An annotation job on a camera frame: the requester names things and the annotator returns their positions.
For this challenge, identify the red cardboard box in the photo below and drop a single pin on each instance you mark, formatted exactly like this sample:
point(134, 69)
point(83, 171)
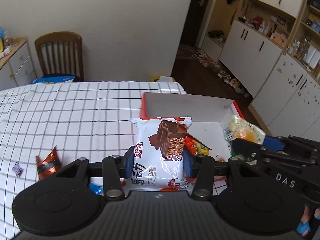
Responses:
point(187, 107)

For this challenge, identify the wooden open shelf unit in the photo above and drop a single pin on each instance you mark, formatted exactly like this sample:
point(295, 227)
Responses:
point(313, 22)

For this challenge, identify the brown wooden chair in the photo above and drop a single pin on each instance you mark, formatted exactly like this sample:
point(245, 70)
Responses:
point(57, 38)

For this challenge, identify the row of shoes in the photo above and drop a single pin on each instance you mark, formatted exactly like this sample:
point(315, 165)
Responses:
point(225, 75)

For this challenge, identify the dark brown door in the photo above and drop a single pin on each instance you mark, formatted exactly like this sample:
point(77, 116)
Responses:
point(197, 17)

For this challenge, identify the patterned door rug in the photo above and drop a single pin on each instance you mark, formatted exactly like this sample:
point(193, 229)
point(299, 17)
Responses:
point(187, 52)

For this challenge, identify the white checked tablecloth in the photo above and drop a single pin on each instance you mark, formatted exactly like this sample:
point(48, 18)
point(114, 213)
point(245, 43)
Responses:
point(75, 110)

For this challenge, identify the yellow red chips packet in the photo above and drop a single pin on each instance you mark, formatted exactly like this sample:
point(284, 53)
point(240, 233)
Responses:
point(197, 147)

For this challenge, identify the white drawer side cabinet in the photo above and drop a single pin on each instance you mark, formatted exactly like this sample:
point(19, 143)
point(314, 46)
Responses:
point(17, 65)

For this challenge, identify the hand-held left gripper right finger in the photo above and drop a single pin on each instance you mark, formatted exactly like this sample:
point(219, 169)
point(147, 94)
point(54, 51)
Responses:
point(188, 163)

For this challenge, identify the round cake green packet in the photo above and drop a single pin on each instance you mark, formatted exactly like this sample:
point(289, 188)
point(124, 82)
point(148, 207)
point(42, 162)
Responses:
point(243, 130)

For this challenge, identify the white low shoe bench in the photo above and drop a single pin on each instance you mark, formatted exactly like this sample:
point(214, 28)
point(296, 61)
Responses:
point(212, 47)

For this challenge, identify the flat blue box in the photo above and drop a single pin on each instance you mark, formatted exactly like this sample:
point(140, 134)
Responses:
point(53, 80)

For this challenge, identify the small purple candy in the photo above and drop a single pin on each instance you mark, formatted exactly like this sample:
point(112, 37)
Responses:
point(17, 169)

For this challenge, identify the white base cupboard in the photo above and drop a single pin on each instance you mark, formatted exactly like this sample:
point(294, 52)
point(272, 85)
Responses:
point(247, 55)

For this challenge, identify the blue snack packet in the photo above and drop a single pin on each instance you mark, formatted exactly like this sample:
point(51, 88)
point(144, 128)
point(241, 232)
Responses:
point(96, 188)

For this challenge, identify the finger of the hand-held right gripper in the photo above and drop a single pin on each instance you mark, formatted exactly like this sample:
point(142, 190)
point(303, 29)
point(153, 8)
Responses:
point(247, 148)
point(273, 143)

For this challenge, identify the white chocolate wafer packet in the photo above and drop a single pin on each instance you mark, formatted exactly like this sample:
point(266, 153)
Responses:
point(155, 160)

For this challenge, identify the white stickered cupboard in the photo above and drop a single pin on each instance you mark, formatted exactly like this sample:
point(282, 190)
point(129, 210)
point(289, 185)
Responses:
point(282, 92)

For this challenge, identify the person's right hand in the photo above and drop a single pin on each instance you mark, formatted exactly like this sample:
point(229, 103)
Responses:
point(304, 217)

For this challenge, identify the brown snack packet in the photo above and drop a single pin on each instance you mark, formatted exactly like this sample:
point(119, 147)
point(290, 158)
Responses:
point(48, 166)

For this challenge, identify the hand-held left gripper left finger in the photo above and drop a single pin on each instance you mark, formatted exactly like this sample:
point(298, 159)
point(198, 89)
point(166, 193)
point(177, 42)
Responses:
point(128, 162)

